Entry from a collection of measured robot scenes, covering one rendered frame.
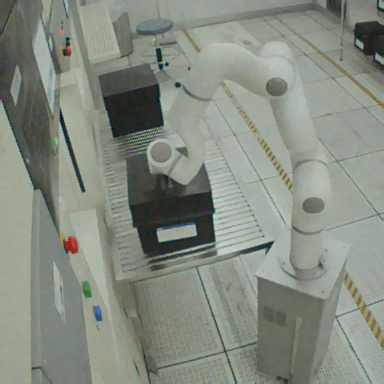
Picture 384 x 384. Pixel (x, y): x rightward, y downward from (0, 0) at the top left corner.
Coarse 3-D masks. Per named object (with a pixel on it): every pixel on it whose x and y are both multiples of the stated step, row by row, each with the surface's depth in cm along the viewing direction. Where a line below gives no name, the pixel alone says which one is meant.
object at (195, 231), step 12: (204, 216) 166; (144, 228) 165; (156, 228) 166; (168, 228) 167; (180, 228) 168; (192, 228) 169; (204, 228) 170; (144, 240) 169; (156, 240) 170; (168, 240) 171; (180, 240) 172; (192, 240) 172; (204, 240) 173; (144, 252) 173; (156, 252) 174
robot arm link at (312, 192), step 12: (300, 168) 137; (312, 168) 134; (324, 168) 136; (300, 180) 133; (312, 180) 130; (324, 180) 131; (300, 192) 131; (312, 192) 129; (324, 192) 129; (300, 204) 132; (312, 204) 130; (324, 204) 130; (300, 216) 140; (312, 216) 136; (324, 216) 141; (300, 228) 146; (312, 228) 144; (324, 228) 148
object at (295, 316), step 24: (288, 240) 171; (336, 240) 167; (264, 264) 163; (336, 264) 159; (264, 288) 164; (288, 288) 155; (312, 288) 152; (336, 288) 166; (264, 312) 173; (288, 312) 165; (312, 312) 157; (264, 336) 184; (288, 336) 175; (312, 336) 166; (264, 360) 198; (288, 360) 187; (312, 360) 177
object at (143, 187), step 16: (128, 160) 178; (144, 160) 176; (128, 176) 170; (144, 176) 169; (160, 176) 167; (128, 192) 163; (144, 192) 162; (160, 192) 161; (176, 192) 160; (192, 192) 159; (208, 192) 159; (144, 208) 159; (160, 208) 160; (176, 208) 161; (192, 208) 162; (208, 208) 163; (144, 224) 163
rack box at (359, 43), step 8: (360, 24) 414; (368, 24) 412; (376, 24) 410; (360, 32) 412; (368, 32) 399; (376, 32) 400; (360, 40) 417; (368, 40) 403; (360, 48) 422; (368, 48) 409
